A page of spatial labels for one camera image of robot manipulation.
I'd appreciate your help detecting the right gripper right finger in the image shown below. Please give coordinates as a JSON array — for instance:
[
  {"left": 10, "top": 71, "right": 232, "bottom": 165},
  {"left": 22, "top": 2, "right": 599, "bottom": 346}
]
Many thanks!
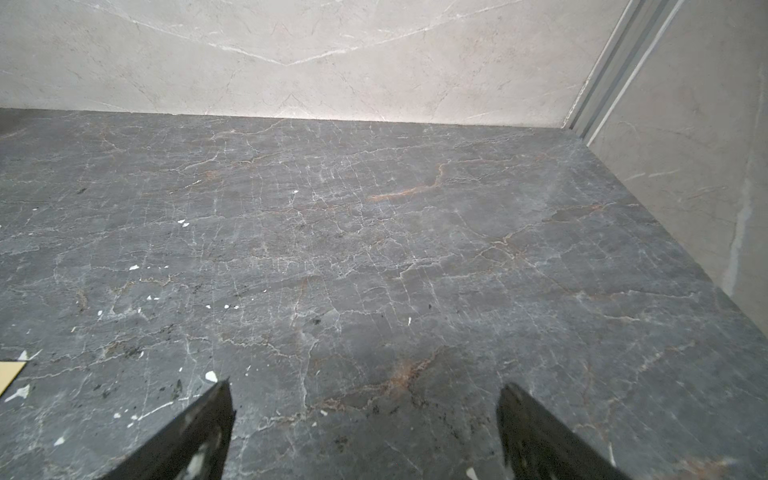
[{"left": 496, "top": 383, "right": 627, "bottom": 480}]

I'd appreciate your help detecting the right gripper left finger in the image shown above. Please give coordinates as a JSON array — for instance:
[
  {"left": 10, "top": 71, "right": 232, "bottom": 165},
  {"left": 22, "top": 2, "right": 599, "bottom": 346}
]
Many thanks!
[{"left": 104, "top": 380, "right": 236, "bottom": 480}]

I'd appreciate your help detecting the yellow envelope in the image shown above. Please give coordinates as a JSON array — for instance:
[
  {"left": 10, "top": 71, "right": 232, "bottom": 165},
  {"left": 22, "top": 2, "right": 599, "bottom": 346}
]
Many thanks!
[{"left": 0, "top": 360, "right": 27, "bottom": 395}]

